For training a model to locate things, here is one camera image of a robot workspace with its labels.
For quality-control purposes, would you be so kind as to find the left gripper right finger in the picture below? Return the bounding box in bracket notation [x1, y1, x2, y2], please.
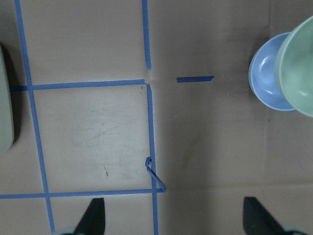
[243, 196, 313, 235]

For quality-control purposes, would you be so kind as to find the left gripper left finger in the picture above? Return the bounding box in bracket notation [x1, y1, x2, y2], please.
[55, 197, 106, 235]

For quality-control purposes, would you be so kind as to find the blue bowl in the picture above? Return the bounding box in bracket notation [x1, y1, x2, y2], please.
[248, 32, 294, 112]

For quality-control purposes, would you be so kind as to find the green bowl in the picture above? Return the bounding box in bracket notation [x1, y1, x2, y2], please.
[274, 17, 313, 117]

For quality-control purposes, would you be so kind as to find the cream toaster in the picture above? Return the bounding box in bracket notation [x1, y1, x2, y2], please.
[0, 47, 14, 154]

